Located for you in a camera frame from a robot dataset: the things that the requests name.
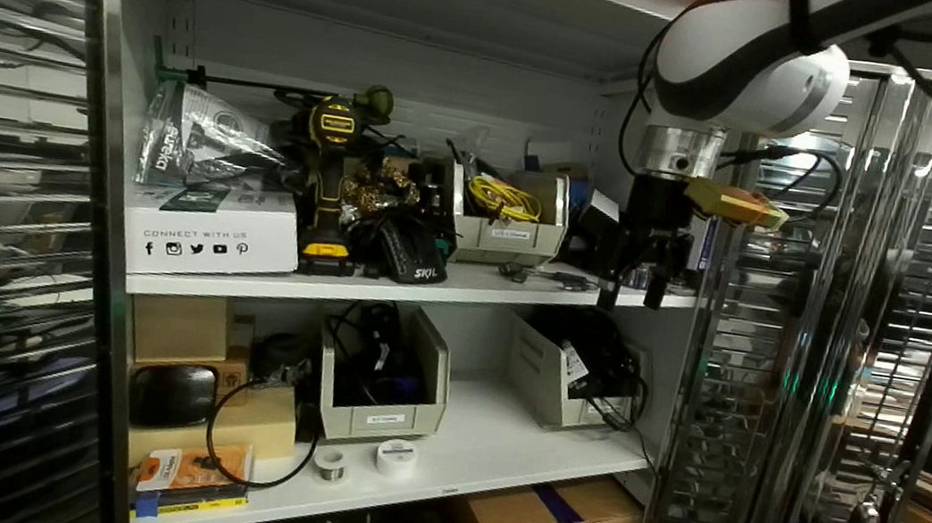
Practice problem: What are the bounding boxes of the yellow cable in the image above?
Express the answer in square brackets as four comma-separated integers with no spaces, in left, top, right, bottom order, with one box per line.
[462,172,546,226]

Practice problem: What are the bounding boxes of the yellow and black book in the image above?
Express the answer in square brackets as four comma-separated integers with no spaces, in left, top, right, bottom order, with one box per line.
[129,477,251,523]

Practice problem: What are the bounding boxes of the black cable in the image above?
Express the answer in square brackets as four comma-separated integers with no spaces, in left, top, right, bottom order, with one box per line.
[198,370,327,497]

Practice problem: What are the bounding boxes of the cream bin with black cables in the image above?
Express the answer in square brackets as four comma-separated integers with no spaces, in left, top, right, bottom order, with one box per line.
[306,292,462,456]

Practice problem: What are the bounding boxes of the white shelf cabinet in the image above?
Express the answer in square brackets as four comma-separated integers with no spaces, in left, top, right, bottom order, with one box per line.
[15,0,740,523]

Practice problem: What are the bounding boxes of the green goggles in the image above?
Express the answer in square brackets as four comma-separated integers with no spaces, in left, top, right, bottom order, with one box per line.
[352,82,398,129]

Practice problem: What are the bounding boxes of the white tape roll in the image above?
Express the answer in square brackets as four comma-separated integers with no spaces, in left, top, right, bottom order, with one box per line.
[372,436,420,481]

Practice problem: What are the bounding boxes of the flat tan cardboard box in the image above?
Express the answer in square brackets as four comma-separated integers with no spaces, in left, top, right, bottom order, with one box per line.
[123,364,304,488]

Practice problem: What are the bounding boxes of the black and white device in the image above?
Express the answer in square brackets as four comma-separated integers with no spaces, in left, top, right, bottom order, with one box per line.
[557,178,628,279]

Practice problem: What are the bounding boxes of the small brown cardboard box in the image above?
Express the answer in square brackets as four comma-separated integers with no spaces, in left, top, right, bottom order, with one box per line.
[126,286,237,374]

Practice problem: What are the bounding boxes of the black tool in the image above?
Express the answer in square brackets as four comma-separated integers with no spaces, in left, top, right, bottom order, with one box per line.
[496,261,602,296]

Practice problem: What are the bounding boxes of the gold chain bundle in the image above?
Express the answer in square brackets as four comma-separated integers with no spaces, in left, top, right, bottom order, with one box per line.
[339,156,426,222]

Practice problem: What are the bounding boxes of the black rounded pouch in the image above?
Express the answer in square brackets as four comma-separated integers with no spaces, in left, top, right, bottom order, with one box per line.
[125,356,221,436]

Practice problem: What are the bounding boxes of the silver foil bag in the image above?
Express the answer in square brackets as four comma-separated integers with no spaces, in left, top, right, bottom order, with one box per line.
[134,76,301,204]

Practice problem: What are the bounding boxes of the cream bin with yellow cable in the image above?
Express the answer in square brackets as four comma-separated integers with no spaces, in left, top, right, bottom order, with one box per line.
[439,159,576,277]

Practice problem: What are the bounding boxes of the yellow and black drill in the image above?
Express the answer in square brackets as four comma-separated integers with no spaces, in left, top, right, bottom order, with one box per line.
[287,92,381,282]

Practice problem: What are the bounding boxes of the white printed cardboard box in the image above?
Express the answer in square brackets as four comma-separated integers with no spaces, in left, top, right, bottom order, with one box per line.
[114,172,309,296]

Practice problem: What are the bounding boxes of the orange packet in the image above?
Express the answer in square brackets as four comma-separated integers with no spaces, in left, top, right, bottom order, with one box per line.
[133,431,256,507]

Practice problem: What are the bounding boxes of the black battery charger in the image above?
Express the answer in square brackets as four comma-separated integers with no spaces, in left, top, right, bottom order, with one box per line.
[372,216,456,290]

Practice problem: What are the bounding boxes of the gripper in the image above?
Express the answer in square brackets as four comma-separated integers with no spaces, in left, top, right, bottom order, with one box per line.
[595,169,699,320]

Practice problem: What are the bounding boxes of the solder wire spool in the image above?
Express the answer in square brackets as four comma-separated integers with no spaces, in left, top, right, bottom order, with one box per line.
[310,444,353,486]

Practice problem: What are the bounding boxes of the cream bin with white tag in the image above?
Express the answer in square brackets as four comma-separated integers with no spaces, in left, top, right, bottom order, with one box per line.
[497,306,658,442]

